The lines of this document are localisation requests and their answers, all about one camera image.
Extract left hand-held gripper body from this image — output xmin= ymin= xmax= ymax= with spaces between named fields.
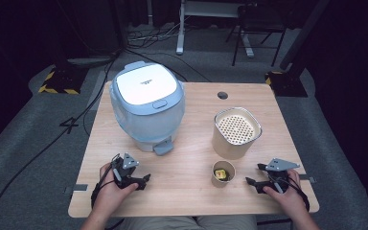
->
xmin=110 ymin=152 xmax=142 ymax=190

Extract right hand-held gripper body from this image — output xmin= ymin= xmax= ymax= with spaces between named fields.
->
xmin=258 ymin=157 xmax=301 ymax=195

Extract yellow scrap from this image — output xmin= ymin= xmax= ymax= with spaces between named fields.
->
xmin=215 ymin=169 xmax=229 ymax=182

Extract beige container with perforated strainer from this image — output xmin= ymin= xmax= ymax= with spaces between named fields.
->
xmin=211 ymin=106 xmax=264 ymax=161

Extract small brown paper cup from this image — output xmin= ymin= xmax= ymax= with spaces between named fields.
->
xmin=211 ymin=160 xmax=237 ymax=189

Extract white and blue pedal bin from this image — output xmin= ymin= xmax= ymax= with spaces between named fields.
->
xmin=108 ymin=60 xmax=186 ymax=157

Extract person's right hand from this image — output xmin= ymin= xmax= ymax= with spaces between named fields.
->
xmin=262 ymin=169 xmax=310 ymax=219

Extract person's left hand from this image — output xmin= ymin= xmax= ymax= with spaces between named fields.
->
xmin=93 ymin=162 xmax=139 ymax=215

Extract grey tape piece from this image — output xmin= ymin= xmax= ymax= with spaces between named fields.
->
xmin=64 ymin=183 xmax=89 ymax=196
xmin=298 ymin=173 xmax=317 ymax=185

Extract black stand with slanted pole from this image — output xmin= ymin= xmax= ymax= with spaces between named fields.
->
xmin=264 ymin=0 xmax=331 ymax=99

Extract black stand base yellow stripes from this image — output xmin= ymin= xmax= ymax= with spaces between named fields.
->
xmin=37 ymin=65 xmax=90 ymax=96

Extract black metal chair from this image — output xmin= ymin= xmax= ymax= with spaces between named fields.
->
xmin=224 ymin=2 xmax=289 ymax=68

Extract right hand-held gripper cable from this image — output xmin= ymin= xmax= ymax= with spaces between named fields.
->
xmin=256 ymin=173 xmax=311 ymax=226

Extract hand-held gripper cable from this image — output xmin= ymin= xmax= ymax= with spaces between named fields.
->
xmin=256 ymin=173 xmax=311 ymax=226
xmin=90 ymin=154 xmax=126 ymax=230

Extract left hand-held gripper cable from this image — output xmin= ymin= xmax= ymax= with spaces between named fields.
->
xmin=90 ymin=154 xmax=126 ymax=230

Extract thin black floor cable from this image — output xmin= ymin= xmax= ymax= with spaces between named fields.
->
xmin=124 ymin=47 xmax=213 ymax=83

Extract bundle of floor cables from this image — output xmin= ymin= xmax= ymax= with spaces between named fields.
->
xmin=126 ymin=18 xmax=181 ymax=43

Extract white desk frame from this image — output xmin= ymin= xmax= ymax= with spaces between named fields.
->
xmin=175 ymin=0 xmax=256 ymax=59

